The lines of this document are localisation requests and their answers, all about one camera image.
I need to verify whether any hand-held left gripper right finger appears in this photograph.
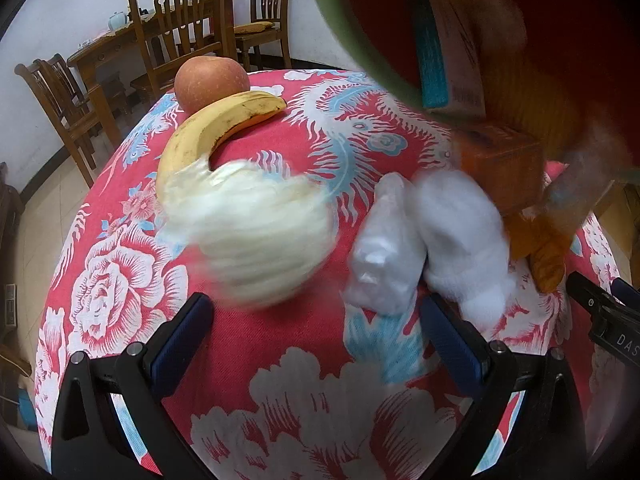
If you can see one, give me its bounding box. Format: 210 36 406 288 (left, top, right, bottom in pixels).
422 294 593 480

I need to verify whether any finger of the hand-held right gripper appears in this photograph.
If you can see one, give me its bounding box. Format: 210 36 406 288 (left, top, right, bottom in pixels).
566 271 640 366
611 277 640 311

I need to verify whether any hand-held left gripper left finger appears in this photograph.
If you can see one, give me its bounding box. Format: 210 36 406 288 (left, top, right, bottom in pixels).
50 292 213 480

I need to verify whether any orange wrapper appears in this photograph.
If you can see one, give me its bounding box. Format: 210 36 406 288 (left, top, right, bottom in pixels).
505 210 576 293

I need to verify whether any white bundle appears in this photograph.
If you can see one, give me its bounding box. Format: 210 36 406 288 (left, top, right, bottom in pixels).
412 167 516 331

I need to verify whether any blue grey tube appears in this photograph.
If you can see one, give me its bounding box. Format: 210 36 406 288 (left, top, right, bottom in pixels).
544 147 621 241

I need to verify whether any large cream foam fruit net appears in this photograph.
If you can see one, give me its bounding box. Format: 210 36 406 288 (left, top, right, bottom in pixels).
160 157 337 311

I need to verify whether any orange cardboard box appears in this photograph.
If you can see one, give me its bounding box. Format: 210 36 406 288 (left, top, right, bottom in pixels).
452 122 546 218

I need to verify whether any teal medicine box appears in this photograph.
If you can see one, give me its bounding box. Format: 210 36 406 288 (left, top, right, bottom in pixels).
405 0 488 116

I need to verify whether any small cream foam fruit net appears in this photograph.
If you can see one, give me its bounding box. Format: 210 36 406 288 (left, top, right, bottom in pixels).
470 0 528 61

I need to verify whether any green bin with red inside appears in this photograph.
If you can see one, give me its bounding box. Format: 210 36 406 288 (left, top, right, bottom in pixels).
302 0 640 181

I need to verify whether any red floral tablecloth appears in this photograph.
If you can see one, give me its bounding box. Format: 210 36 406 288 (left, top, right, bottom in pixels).
35 67 626 480

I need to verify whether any yellow banana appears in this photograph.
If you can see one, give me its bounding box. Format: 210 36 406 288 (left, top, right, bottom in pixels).
156 91 288 201

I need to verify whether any dark wooden furniture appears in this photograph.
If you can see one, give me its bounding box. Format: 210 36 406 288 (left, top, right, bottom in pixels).
0 162 26 281

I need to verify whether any red apple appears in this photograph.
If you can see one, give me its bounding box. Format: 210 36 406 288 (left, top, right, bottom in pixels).
174 56 251 116

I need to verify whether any low wooden chair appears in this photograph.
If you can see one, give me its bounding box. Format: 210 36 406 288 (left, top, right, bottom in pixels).
39 53 128 126
15 57 123 188

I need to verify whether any wooden dining table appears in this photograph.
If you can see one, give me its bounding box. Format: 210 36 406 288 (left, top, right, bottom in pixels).
66 0 240 141

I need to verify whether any tall wooden chair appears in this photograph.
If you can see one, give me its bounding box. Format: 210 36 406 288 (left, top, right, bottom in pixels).
124 0 236 106

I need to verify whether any yellow seat cushion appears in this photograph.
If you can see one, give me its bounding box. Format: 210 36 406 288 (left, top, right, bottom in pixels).
234 21 276 36

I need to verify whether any wooden chair with cushion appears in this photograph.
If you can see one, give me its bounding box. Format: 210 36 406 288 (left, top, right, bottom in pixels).
234 0 297 72

